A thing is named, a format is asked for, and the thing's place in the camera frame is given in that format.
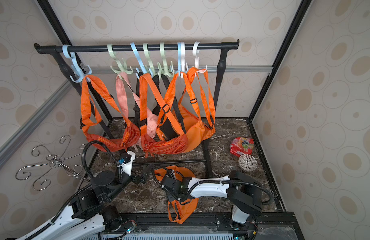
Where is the red snack packet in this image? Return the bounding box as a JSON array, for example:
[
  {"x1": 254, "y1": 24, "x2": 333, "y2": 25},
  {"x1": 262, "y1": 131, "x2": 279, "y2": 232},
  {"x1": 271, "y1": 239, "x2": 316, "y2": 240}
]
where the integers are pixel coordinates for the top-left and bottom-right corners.
[{"x1": 230, "y1": 137, "x2": 254, "y2": 157}]

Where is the white hook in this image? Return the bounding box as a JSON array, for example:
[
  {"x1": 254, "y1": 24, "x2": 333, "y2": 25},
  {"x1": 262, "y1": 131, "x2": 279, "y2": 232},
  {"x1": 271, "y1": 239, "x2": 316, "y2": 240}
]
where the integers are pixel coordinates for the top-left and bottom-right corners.
[
  {"x1": 180, "y1": 42, "x2": 188, "y2": 78},
  {"x1": 192, "y1": 42, "x2": 207, "y2": 74}
]

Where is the dark orange sling bag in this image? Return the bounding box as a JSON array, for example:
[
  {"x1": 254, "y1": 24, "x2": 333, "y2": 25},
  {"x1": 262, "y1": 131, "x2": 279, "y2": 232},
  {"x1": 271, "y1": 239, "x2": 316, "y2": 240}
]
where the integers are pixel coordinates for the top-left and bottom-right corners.
[
  {"x1": 140, "y1": 74, "x2": 201, "y2": 155},
  {"x1": 79, "y1": 74, "x2": 141, "y2": 153}
]

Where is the aluminium rail left wall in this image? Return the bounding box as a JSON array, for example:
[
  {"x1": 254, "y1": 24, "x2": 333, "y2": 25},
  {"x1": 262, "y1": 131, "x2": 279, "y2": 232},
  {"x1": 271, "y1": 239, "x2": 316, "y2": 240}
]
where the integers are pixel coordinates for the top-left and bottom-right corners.
[{"x1": 0, "y1": 82, "x2": 73, "y2": 170}]

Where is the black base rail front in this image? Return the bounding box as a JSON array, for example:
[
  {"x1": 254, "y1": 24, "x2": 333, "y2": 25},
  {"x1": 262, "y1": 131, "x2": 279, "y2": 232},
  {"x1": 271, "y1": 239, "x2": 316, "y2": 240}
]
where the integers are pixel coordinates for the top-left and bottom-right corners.
[{"x1": 47, "y1": 211, "x2": 296, "y2": 240}]

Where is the chrome jewelry stand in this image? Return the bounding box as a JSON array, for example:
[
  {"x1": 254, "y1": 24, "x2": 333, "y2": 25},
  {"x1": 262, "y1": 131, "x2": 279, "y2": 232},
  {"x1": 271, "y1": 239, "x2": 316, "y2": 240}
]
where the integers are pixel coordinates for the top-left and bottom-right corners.
[{"x1": 15, "y1": 135, "x2": 90, "y2": 192}]

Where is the orange backpack bottom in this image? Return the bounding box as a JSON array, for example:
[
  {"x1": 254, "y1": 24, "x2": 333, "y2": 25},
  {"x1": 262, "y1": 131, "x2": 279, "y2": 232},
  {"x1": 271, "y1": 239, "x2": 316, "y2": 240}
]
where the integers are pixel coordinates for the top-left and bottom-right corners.
[{"x1": 152, "y1": 166, "x2": 198, "y2": 224}]

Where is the black corner frame post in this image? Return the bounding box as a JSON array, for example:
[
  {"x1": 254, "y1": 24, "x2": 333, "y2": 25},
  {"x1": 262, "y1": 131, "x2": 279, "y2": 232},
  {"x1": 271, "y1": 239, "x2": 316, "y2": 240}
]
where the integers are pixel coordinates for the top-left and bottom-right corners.
[
  {"x1": 248, "y1": 0, "x2": 312, "y2": 123},
  {"x1": 34, "y1": 1, "x2": 113, "y2": 123}
]

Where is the black corner frame post left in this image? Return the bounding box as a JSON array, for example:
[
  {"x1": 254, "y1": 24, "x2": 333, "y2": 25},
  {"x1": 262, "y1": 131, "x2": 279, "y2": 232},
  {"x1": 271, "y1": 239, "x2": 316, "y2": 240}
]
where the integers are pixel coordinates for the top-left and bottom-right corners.
[{"x1": 34, "y1": 1, "x2": 113, "y2": 123}]

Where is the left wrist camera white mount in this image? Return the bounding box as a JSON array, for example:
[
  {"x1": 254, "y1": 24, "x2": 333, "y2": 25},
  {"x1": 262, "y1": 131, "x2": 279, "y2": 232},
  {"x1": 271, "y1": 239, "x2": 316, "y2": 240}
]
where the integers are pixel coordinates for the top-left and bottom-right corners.
[{"x1": 117, "y1": 151, "x2": 136, "y2": 176}]

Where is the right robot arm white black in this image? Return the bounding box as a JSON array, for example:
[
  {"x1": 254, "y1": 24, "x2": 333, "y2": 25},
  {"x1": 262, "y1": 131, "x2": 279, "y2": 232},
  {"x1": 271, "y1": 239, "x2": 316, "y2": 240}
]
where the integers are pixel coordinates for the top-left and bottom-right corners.
[{"x1": 154, "y1": 168, "x2": 272, "y2": 226}]

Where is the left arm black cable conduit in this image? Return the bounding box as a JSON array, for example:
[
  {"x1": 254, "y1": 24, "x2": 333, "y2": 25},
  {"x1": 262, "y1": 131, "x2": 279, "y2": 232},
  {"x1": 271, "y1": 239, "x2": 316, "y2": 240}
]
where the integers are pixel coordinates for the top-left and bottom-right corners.
[{"x1": 23, "y1": 140, "x2": 123, "y2": 240}]

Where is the dark grey clothes rack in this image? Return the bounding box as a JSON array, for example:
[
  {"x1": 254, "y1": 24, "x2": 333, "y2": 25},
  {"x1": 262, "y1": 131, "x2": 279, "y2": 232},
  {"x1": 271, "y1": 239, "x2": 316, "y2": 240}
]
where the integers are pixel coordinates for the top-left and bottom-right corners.
[{"x1": 33, "y1": 39, "x2": 241, "y2": 180}]

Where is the patterned round ball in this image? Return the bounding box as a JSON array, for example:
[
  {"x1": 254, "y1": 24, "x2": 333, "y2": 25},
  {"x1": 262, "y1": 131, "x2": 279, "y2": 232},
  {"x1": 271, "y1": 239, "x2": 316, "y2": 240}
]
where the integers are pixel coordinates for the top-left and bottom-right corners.
[{"x1": 238, "y1": 155, "x2": 258, "y2": 172}]

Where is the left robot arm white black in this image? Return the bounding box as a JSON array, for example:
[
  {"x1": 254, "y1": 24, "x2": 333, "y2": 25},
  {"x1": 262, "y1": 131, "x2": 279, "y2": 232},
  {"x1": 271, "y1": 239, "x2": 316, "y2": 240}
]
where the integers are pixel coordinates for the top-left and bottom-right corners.
[{"x1": 19, "y1": 170, "x2": 151, "y2": 240}]

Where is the pink sling bag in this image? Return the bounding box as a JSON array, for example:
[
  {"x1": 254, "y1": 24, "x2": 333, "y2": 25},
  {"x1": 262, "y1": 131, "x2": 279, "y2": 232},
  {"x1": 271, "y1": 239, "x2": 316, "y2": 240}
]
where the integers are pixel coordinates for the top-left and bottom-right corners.
[{"x1": 113, "y1": 73, "x2": 158, "y2": 156}]

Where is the light green hook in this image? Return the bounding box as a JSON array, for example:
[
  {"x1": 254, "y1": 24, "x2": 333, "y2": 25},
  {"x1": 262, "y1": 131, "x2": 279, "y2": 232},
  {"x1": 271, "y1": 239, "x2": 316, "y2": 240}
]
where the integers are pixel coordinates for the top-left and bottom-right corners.
[
  {"x1": 107, "y1": 44, "x2": 133, "y2": 75},
  {"x1": 143, "y1": 43, "x2": 156, "y2": 78},
  {"x1": 158, "y1": 43, "x2": 175, "y2": 78}
]

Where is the light blue hook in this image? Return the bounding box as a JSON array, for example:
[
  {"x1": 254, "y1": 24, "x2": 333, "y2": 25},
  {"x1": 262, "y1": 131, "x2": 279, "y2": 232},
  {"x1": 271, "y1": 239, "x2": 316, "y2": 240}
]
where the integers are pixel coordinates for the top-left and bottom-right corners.
[
  {"x1": 177, "y1": 42, "x2": 181, "y2": 77},
  {"x1": 62, "y1": 45, "x2": 92, "y2": 83},
  {"x1": 130, "y1": 43, "x2": 148, "y2": 74}
]

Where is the black sling bag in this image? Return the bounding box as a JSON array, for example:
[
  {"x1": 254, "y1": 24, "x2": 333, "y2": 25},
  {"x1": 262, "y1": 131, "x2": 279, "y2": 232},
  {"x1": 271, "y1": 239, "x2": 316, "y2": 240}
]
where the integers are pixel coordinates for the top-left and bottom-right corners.
[
  {"x1": 134, "y1": 71, "x2": 143, "y2": 127},
  {"x1": 151, "y1": 73, "x2": 187, "y2": 142}
]

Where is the black corner frame post right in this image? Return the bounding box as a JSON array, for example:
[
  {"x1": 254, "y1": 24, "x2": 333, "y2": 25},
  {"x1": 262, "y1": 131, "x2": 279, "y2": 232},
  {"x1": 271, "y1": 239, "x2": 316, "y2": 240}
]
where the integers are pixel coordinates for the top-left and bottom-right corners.
[{"x1": 248, "y1": 0, "x2": 312, "y2": 123}]

